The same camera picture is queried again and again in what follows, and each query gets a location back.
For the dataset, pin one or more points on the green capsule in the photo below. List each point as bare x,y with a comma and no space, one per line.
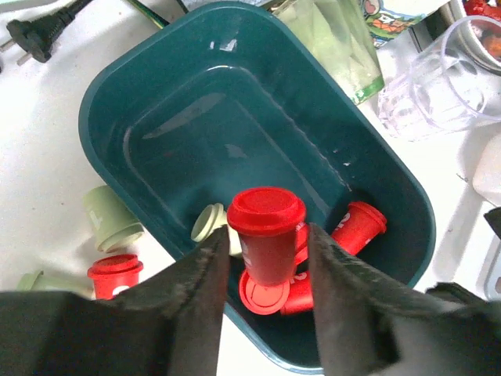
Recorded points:
210,219
113,224
39,281

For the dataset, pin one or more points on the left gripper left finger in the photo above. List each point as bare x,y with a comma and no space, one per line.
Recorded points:
169,324

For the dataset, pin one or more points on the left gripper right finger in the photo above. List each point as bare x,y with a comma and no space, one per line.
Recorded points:
367,323

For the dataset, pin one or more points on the green glass cup right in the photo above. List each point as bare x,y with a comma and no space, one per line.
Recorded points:
336,34

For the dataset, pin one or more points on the clear plastic cup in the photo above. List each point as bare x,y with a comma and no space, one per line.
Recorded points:
445,89

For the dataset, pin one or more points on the red capsule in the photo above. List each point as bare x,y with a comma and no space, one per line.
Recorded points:
114,274
265,219
292,297
359,226

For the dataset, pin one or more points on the black power plug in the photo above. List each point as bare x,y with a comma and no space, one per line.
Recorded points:
37,37

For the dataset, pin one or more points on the teal plastic storage basket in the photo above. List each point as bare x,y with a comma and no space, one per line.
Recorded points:
226,99

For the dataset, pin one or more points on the white jar black lid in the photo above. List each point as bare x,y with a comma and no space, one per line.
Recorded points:
387,19

